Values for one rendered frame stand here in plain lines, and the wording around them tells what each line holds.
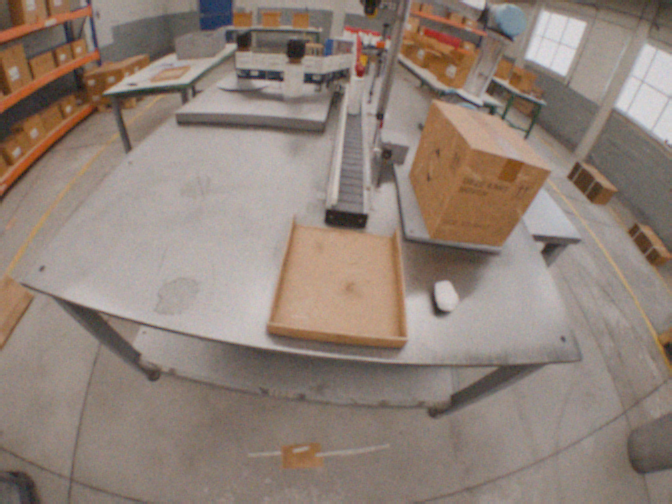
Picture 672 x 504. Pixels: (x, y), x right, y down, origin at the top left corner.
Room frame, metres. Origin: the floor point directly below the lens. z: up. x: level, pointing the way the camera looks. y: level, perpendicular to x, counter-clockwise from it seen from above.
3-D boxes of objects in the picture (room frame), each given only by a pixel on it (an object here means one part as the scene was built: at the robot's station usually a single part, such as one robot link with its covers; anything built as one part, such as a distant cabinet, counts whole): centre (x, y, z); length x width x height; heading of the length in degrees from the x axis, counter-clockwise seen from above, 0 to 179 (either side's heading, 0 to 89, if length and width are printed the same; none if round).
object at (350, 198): (1.36, 0.05, 0.86); 1.65 x 0.08 x 0.04; 4
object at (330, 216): (1.36, 0.05, 0.85); 1.65 x 0.11 x 0.05; 4
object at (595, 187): (3.43, -3.68, 0.16); 0.65 x 0.54 x 0.32; 17
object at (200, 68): (2.60, 1.78, 0.40); 1.90 x 0.75 x 0.80; 12
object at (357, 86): (1.22, 0.04, 0.98); 0.05 x 0.05 x 0.20
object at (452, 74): (3.02, -0.89, 0.97); 0.51 x 0.39 x 0.37; 108
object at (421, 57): (3.85, -0.67, 0.97); 0.45 x 0.38 x 0.37; 105
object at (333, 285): (0.37, -0.02, 0.85); 0.30 x 0.26 x 0.04; 4
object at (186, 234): (1.23, 0.14, 0.82); 2.10 x 1.50 x 0.02; 4
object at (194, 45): (2.87, 1.76, 0.91); 0.60 x 0.40 x 0.22; 16
